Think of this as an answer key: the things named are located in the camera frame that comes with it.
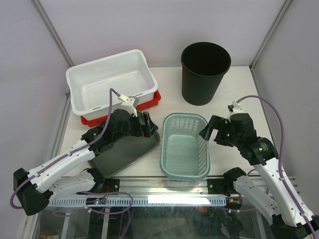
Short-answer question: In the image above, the right aluminium frame post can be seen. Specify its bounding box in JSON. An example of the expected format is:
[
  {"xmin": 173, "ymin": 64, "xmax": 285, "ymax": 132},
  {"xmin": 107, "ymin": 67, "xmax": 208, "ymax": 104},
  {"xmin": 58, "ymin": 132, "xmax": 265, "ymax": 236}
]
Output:
[{"xmin": 249, "ymin": 0, "xmax": 294, "ymax": 72}]

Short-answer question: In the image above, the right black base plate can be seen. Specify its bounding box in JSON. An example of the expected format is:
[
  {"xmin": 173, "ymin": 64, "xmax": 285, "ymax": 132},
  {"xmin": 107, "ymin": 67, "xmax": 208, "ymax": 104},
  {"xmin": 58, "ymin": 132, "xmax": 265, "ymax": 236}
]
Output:
[{"xmin": 207, "ymin": 178, "xmax": 229, "ymax": 196}]

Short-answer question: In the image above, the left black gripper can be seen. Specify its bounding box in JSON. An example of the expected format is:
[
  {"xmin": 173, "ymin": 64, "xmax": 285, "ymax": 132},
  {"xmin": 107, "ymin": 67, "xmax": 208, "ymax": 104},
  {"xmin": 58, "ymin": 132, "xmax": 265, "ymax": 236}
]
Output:
[{"xmin": 114, "ymin": 112, "xmax": 158, "ymax": 142}]

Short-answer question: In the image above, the aluminium mounting rail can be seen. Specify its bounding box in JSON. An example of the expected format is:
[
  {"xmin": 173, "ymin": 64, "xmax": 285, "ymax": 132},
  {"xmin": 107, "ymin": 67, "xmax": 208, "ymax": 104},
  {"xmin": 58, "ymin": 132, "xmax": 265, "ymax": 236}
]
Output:
[{"xmin": 113, "ymin": 176, "xmax": 223, "ymax": 197}]

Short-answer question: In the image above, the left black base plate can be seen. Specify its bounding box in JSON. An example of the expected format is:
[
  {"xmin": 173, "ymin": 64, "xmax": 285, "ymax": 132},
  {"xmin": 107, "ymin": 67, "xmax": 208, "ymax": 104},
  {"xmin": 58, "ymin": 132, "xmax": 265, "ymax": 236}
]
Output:
[{"xmin": 101, "ymin": 178, "xmax": 120, "ymax": 194}]

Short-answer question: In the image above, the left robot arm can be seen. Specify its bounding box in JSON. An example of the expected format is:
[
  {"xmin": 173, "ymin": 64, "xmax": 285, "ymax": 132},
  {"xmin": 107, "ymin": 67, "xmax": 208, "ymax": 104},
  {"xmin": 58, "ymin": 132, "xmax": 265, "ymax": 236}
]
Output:
[{"xmin": 10, "ymin": 109, "xmax": 158, "ymax": 216}]

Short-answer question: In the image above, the teal perforated plastic basket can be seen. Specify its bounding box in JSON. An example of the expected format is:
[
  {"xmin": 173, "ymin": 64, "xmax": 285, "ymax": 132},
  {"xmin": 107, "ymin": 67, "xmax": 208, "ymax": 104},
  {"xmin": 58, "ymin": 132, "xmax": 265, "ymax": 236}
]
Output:
[{"xmin": 159, "ymin": 113, "xmax": 210, "ymax": 181}]

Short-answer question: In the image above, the dark grey shallow tray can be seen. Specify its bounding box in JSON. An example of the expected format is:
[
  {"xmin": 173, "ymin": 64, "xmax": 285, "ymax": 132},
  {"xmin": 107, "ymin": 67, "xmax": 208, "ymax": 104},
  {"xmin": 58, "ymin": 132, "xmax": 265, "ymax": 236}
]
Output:
[{"xmin": 87, "ymin": 111, "xmax": 161, "ymax": 179}]

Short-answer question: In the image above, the aluminium frame post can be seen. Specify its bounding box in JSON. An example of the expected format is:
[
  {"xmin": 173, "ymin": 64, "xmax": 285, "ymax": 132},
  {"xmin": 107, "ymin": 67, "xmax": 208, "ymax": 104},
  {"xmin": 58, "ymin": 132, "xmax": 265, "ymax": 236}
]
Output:
[
  {"xmin": 249, "ymin": 0, "xmax": 294, "ymax": 72},
  {"xmin": 30, "ymin": 0, "xmax": 74, "ymax": 67}
]

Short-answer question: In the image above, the black ribbed waste bin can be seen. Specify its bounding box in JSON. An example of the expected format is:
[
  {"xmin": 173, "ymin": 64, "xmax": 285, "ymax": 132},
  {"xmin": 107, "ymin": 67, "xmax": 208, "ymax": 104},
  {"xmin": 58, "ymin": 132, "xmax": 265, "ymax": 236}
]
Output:
[{"xmin": 180, "ymin": 42, "xmax": 231, "ymax": 106}]

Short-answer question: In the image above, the large white plastic tub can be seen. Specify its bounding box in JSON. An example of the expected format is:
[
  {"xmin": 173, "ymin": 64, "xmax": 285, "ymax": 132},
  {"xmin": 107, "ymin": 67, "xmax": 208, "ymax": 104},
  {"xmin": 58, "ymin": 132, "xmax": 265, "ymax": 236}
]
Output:
[{"xmin": 66, "ymin": 49, "xmax": 158, "ymax": 120}]

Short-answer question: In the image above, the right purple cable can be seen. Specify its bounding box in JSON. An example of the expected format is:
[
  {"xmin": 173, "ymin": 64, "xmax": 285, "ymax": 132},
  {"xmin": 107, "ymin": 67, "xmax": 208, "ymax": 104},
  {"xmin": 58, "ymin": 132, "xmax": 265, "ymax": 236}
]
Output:
[{"xmin": 236, "ymin": 95, "xmax": 319, "ymax": 239}]

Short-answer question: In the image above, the red plastic tray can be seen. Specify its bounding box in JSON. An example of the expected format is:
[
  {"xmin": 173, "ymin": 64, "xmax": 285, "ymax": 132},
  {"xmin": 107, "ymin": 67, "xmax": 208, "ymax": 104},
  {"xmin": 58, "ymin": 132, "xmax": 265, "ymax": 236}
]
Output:
[{"xmin": 80, "ymin": 91, "xmax": 161, "ymax": 127}]

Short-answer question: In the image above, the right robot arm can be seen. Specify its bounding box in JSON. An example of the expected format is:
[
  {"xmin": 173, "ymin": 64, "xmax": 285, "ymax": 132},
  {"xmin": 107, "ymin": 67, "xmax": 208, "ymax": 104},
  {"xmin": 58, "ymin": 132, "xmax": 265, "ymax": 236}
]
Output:
[{"xmin": 199, "ymin": 113, "xmax": 319, "ymax": 239}]

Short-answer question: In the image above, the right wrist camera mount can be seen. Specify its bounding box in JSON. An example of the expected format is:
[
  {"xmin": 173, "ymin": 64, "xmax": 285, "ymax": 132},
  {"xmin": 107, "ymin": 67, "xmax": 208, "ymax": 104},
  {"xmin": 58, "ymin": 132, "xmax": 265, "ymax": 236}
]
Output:
[{"xmin": 227, "ymin": 101, "xmax": 244, "ymax": 116}]

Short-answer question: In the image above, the left aluminium frame post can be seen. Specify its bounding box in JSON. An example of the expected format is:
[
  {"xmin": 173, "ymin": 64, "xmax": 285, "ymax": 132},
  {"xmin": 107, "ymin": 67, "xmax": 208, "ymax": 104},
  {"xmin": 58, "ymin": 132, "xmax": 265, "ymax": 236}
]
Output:
[{"xmin": 30, "ymin": 0, "xmax": 74, "ymax": 67}]

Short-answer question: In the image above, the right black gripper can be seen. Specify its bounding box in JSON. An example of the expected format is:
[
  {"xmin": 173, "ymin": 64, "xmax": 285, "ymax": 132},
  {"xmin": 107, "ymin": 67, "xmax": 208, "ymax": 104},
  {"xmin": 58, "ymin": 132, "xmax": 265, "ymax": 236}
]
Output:
[{"xmin": 198, "ymin": 115, "xmax": 241, "ymax": 147}]

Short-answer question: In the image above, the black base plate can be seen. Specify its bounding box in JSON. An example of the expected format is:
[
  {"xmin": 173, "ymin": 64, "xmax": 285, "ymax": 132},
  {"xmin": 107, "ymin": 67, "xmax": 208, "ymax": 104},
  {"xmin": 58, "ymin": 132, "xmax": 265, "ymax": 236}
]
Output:
[
  {"xmin": 207, "ymin": 178, "xmax": 229, "ymax": 196},
  {"xmin": 101, "ymin": 178, "xmax": 120, "ymax": 194}
]

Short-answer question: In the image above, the grey slotted cable duct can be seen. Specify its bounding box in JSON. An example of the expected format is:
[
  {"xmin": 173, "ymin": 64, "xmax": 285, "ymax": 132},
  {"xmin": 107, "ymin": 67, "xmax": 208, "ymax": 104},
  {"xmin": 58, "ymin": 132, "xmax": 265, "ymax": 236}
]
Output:
[{"xmin": 49, "ymin": 195, "xmax": 226, "ymax": 207}]

